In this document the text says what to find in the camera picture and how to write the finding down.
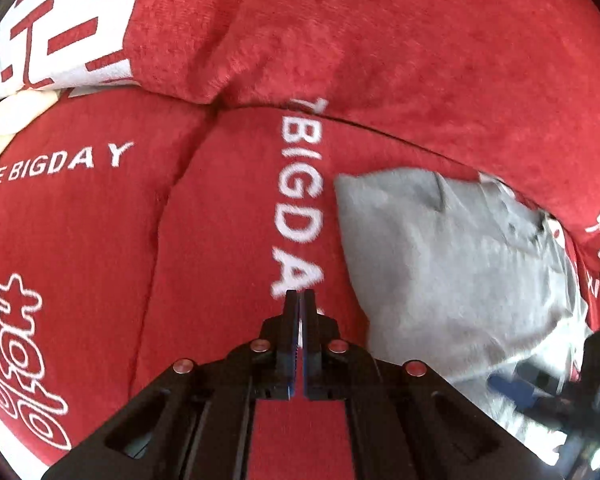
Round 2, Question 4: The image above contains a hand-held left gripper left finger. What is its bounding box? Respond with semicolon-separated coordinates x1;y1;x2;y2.
42;290;300;480

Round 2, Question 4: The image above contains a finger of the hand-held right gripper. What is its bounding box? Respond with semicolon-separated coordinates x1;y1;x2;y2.
486;360;581;433

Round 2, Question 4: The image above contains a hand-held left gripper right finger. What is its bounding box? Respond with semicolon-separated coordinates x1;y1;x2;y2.
304;291;563;480

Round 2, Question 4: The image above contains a grey garment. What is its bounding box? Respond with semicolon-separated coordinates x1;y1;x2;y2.
332;167;596;461

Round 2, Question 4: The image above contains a red printed sofa cover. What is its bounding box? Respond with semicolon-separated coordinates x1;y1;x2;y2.
0;0;600;480

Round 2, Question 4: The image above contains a cream cloth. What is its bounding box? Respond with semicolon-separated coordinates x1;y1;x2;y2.
0;91;61;173

